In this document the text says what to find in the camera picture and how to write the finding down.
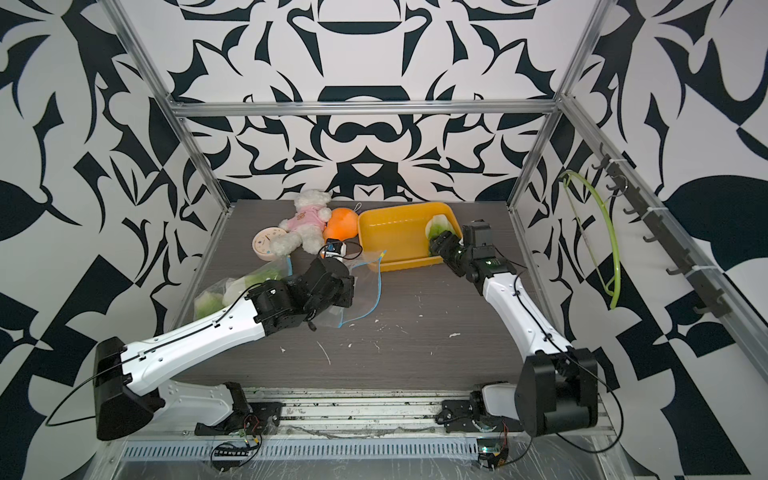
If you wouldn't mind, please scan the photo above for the clear zipper bag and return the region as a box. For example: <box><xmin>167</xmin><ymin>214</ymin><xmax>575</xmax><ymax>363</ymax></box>
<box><xmin>313</xmin><ymin>250</ymin><xmax>387</xmax><ymax>328</ymax></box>
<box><xmin>193</xmin><ymin>257</ymin><xmax>293</xmax><ymax>320</ymax></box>

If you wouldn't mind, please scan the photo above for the chinese cabbage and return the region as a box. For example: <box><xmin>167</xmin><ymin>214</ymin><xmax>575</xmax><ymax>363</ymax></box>
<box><xmin>425</xmin><ymin>214</ymin><xmax>456</xmax><ymax>241</ymax></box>
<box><xmin>223</xmin><ymin>267</ymin><xmax>285</xmax><ymax>304</ymax></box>
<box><xmin>193</xmin><ymin>291</ymin><xmax>231</xmax><ymax>320</ymax></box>

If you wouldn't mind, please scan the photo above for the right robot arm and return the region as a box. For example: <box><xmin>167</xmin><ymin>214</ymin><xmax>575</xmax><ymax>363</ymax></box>
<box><xmin>426</xmin><ymin>218</ymin><xmax>598</xmax><ymax>437</ymax></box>

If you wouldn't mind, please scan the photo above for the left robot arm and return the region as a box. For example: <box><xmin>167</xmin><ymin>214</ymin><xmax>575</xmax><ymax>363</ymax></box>
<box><xmin>93</xmin><ymin>258</ymin><xmax>355</xmax><ymax>441</ymax></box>

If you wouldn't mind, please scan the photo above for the white teddy bear pink shirt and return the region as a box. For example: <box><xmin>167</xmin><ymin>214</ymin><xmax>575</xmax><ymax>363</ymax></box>
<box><xmin>270</xmin><ymin>190</ymin><xmax>332</xmax><ymax>257</ymax></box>

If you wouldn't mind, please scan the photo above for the orange plush toy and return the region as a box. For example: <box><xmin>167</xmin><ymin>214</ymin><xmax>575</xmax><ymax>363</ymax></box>
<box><xmin>323</xmin><ymin>207</ymin><xmax>358</xmax><ymax>241</ymax></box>

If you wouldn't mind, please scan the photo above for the small pink alarm clock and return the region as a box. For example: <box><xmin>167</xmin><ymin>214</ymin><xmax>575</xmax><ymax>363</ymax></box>
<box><xmin>251</xmin><ymin>227</ymin><xmax>287</xmax><ymax>262</ymax></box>

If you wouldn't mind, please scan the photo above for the yellow plastic tray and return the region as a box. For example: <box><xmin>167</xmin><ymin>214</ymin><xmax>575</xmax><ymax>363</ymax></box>
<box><xmin>358</xmin><ymin>202</ymin><xmax>462</xmax><ymax>272</ymax></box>

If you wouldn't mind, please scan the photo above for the left small circuit board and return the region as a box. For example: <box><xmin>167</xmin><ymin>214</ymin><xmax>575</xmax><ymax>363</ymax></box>
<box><xmin>208</xmin><ymin>442</ymin><xmax>261</xmax><ymax>472</ymax></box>

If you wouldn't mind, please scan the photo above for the small circuit board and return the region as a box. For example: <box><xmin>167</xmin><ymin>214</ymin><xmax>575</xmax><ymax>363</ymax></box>
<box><xmin>477</xmin><ymin>439</ymin><xmax>509</xmax><ymax>471</ymax></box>
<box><xmin>208</xmin><ymin>442</ymin><xmax>261</xmax><ymax>472</ymax></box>

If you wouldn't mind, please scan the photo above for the right small circuit board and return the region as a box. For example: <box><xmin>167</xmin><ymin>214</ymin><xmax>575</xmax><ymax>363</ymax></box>
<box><xmin>477</xmin><ymin>439</ymin><xmax>509</xmax><ymax>471</ymax></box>

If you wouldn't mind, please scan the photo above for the black hook rack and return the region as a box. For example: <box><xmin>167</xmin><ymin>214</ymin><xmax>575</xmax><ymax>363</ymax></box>
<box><xmin>593</xmin><ymin>144</ymin><xmax>734</xmax><ymax>319</ymax></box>

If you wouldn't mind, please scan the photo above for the green hoop on wall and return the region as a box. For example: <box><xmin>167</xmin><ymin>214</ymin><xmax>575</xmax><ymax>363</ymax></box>
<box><xmin>558</xmin><ymin>170</ymin><xmax>622</xmax><ymax>311</ymax></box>

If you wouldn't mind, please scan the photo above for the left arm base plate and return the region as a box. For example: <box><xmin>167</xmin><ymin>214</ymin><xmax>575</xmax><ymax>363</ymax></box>
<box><xmin>194</xmin><ymin>401</ymin><xmax>284</xmax><ymax>437</ymax></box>

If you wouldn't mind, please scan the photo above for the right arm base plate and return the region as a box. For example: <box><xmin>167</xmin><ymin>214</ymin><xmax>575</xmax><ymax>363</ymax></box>
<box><xmin>434</xmin><ymin>399</ymin><xmax>523</xmax><ymax>433</ymax></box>

